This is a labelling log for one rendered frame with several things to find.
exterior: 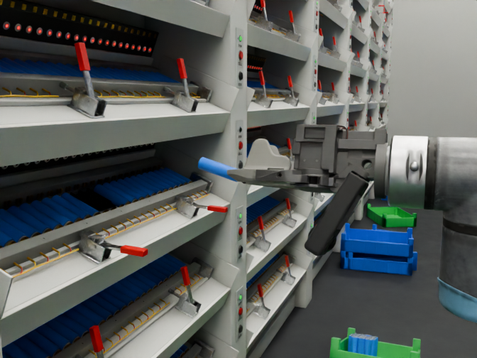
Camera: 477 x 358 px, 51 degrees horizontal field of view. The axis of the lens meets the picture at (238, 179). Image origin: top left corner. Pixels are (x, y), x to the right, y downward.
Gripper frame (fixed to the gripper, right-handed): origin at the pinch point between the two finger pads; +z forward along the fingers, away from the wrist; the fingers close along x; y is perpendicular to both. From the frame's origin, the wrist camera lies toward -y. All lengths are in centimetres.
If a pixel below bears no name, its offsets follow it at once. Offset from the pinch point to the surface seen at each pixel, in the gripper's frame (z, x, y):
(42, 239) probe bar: 19.3, 15.2, -10.6
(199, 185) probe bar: 18.1, -25.8, 1.2
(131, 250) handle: 10.2, 9.1, -11.0
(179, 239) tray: 14.9, -13.3, -9.6
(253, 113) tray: 13.6, -42.0, 20.5
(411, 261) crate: -21, -160, -12
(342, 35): 14, -153, 86
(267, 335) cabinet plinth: 17, -84, -37
